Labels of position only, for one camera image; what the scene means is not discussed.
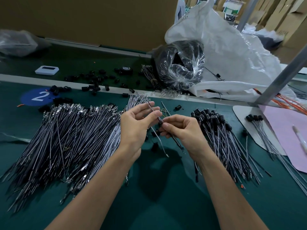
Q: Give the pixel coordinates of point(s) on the person's right hand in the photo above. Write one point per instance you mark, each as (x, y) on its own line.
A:
(189, 134)

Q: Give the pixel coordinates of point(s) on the person's left hand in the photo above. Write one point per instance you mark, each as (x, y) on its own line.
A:
(136, 129)

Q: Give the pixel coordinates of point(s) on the black plastic caps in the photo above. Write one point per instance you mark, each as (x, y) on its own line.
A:
(96, 87)

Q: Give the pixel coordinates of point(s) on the person's right forearm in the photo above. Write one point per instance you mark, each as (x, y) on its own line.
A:
(230, 198)

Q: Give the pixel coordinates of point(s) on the person's left forearm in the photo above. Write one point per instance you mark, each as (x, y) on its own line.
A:
(91, 198)

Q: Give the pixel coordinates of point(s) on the clear bag with black contents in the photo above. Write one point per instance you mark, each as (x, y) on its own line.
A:
(180, 64)

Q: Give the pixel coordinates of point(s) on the large white plastic sack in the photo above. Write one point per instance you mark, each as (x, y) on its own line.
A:
(230, 52)

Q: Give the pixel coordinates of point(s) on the pink paper sheet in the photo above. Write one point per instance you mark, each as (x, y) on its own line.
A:
(283, 131)

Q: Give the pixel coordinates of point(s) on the blue round number sticker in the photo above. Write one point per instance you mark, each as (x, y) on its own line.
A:
(37, 97)

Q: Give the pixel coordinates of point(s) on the small white timer device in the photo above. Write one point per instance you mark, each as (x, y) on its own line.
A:
(47, 70)

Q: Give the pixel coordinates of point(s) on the white pen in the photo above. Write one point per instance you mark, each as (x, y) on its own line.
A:
(301, 139)

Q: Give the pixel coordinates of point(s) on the brown cardboard panel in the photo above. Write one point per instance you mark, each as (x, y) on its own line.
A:
(96, 19)

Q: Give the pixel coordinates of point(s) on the clear plastic strip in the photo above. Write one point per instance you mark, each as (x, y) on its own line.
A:
(13, 137)

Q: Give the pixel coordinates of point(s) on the crumpled clear plastic bag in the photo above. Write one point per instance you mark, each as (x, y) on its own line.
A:
(19, 43)

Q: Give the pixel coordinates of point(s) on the stack of cardboard boxes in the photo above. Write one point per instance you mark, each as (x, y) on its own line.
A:
(290, 19)

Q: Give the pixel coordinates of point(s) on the grey metal frame post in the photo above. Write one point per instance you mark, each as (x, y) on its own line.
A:
(248, 13)
(282, 76)

